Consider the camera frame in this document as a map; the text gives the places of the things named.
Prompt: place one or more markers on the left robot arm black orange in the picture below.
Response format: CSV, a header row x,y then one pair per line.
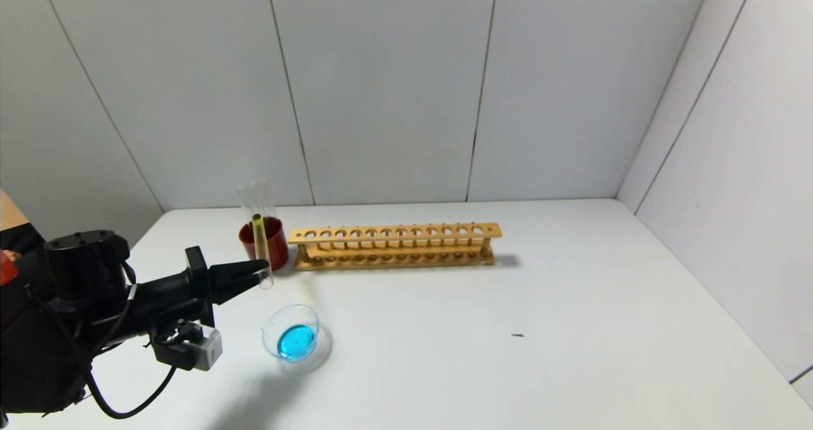
x,y
82,265

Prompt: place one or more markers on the glass test tube blue pigment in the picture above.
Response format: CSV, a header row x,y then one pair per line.
x,y
244,198

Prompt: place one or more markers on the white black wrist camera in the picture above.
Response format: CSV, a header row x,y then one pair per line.
x,y
209,354

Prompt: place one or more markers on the clear glass dish with spout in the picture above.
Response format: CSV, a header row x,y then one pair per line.
x,y
298,341

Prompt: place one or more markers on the dark red cup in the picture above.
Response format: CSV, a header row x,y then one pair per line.
x,y
278,246

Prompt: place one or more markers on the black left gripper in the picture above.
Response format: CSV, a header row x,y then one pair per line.
x,y
199,285

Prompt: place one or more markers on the wooden test tube rack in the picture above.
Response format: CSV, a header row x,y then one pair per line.
x,y
394,232

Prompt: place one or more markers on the glass test tube yellow pigment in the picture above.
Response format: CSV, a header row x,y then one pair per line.
x,y
259,246

